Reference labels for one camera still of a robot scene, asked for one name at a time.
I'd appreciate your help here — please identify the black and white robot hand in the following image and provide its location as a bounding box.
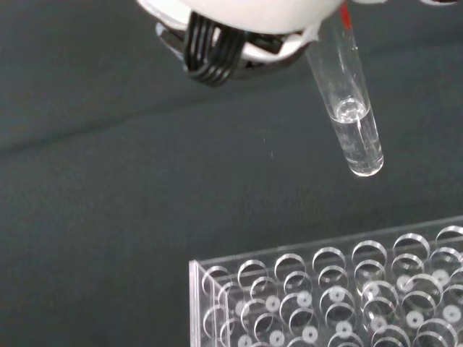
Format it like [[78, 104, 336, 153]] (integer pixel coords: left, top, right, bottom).
[[135, 0, 349, 88]]

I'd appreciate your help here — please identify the clear plastic test tube rack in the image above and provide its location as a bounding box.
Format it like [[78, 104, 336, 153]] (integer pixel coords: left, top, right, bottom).
[[188, 216, 463, 347]]

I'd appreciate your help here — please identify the black bench cloth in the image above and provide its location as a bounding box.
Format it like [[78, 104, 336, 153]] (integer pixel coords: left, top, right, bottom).
[[0, 0, 463, 347]]

